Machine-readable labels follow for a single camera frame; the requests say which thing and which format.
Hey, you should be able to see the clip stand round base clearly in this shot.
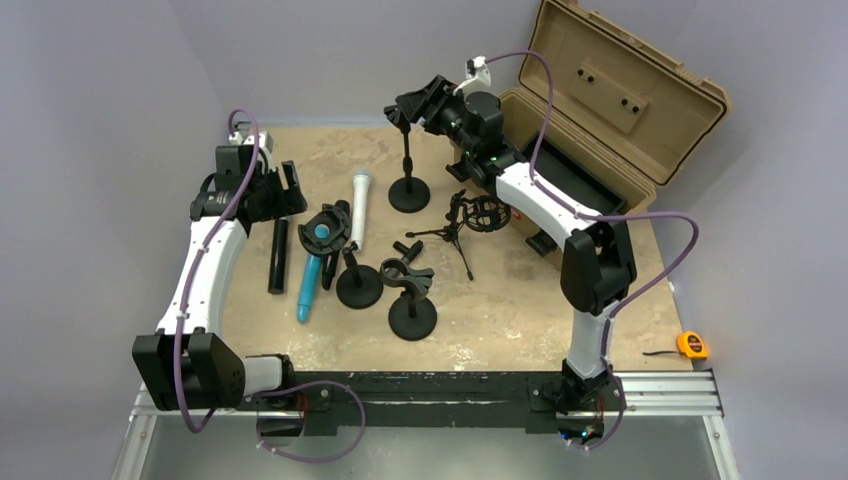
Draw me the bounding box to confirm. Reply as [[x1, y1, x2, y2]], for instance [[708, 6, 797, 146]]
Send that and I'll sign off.
[[380, 258, 438, 341]]

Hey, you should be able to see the tan plastic toolbox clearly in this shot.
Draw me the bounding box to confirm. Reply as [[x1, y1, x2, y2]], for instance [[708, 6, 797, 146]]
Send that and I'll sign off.
[[500, 1, 731, 214]]

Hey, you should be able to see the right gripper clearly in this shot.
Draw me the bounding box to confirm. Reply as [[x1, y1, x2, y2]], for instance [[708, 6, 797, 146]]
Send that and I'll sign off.
[[396, 76, 476, 157]]

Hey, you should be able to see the blue microphone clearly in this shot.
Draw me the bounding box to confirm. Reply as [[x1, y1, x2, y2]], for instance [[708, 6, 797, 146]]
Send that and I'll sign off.
[[296, 252, 322, 324]]

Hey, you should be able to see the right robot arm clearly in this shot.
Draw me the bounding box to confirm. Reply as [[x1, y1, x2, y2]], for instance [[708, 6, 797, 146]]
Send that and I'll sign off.
[[383, 75, 637, 407]]

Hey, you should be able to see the black shock mount cradle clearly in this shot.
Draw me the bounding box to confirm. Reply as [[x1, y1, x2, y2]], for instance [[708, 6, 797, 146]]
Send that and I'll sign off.
[[297, 204, 352, 257]]

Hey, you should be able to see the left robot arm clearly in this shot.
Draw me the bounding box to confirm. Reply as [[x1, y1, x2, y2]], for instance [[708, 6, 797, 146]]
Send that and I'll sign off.
[[131, 132, 307, 411]]

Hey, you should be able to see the small black microphone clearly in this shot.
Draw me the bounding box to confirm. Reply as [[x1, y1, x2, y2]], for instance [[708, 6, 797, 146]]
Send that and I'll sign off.
[[321, 252, 339, 291]]

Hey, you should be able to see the black toolbox tray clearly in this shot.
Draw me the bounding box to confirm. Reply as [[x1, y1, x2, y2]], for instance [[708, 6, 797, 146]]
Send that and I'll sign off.
[[535, 137, 626, 215]]

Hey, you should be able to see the tall black silver microphone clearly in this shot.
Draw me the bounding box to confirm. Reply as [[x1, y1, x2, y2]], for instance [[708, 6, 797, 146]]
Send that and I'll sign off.
[[267, 218, 290, 295]]

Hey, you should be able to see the round base tall stand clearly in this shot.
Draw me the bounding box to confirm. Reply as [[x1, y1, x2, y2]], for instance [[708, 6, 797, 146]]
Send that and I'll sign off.
[[383, 105, 431, 214]]

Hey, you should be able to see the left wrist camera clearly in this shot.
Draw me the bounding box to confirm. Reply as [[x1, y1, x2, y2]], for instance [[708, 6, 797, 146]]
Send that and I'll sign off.
[[228, 131, 274, 163]]

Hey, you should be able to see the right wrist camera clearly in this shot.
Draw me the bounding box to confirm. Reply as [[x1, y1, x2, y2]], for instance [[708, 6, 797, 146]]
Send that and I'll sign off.
[[452, 55, 492, 96]]

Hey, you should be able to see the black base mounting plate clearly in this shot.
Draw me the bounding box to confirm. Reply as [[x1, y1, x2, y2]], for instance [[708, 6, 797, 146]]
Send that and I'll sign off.
[[238, 371, 625, 436]]

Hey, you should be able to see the white microphone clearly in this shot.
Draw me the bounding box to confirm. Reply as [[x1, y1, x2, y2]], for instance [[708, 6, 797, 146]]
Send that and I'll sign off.
[[350, 169, 371, 250]]

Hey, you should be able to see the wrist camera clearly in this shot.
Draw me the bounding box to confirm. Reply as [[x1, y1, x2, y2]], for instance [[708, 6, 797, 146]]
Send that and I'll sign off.
[[228, 131, 274, 163], [452, 55, 492, 96]]

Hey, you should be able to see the tripod stand with shock mount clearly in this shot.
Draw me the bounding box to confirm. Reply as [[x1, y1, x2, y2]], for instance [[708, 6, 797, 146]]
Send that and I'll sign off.
[[405, 189, 512, 281]]

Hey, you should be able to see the yellow tape measure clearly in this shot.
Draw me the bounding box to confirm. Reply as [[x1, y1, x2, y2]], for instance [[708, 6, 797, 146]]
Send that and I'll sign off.
[[642, 331, 709, 360]]

